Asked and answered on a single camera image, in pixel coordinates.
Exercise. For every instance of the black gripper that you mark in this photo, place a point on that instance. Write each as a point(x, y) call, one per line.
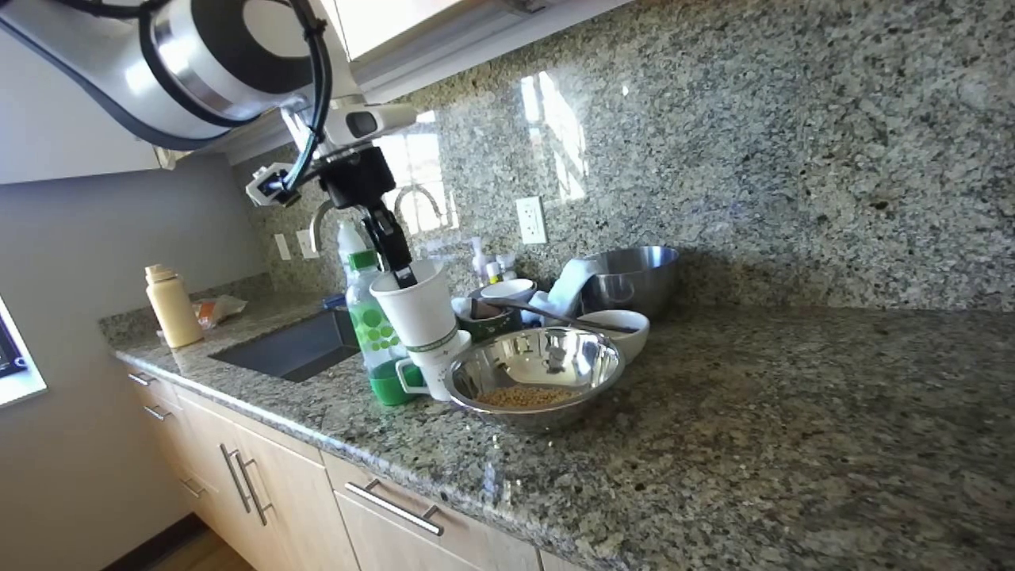
point(360, 178)

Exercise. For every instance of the white paper cup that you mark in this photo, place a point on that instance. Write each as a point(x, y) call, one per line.
point(422, 311)

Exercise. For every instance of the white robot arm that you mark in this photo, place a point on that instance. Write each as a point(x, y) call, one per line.
point(201, 63)

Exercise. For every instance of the silver metal dish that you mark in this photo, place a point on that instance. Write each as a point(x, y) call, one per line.
point(528, 366)

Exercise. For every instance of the green plastic bottle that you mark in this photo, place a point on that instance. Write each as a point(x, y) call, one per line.
point(373, 336)

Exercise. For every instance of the dark small bowl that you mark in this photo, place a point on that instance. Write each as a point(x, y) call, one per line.
point(486, 317)

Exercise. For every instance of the white ceramic bowl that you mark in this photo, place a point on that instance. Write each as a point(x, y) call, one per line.
point(509, 289)
point(623, 336)

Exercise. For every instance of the steel kitchen sink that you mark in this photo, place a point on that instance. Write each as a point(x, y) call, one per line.
point(287, 350)

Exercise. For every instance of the white tilted plate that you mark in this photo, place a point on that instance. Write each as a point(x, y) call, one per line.
point(567, 285)

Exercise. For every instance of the orange sponge packet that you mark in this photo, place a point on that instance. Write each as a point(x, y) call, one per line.
point(221, 308)

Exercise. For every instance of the beige plastic bottle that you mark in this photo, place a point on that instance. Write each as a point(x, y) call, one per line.
point(172, 311)

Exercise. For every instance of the dark metal pot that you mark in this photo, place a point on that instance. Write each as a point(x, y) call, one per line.
point(637, 276)

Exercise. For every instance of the wooden base cabinet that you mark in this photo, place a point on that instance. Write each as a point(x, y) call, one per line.
point(298, 508)

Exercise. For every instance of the white framed screen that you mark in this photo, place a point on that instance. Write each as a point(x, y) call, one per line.
point(17, 358)

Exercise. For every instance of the white wall outlet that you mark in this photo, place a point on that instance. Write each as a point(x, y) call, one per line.
point(530, 221)
point(284, 246)

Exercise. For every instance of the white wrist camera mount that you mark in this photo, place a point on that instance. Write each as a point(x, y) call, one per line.
point(368, 122)

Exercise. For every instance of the white wall cabinet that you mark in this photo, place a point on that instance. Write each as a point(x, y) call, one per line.
point(65, 148)

